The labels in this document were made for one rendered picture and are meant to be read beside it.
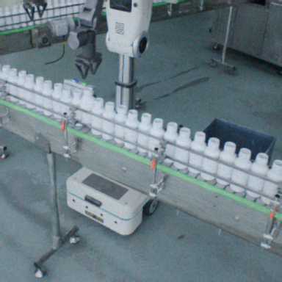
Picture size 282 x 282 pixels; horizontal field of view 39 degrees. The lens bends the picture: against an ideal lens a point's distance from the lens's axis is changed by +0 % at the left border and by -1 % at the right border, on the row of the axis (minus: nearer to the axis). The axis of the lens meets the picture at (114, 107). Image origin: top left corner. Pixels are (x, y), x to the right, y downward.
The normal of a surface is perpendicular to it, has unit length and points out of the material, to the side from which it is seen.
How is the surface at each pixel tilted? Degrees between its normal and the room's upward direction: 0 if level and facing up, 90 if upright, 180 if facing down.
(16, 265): 0
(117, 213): 90
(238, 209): 90
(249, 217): 90
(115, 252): 0
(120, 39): 90
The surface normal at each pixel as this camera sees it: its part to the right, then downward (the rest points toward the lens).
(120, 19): -0.57, 0.38
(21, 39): 0.61, 0.39
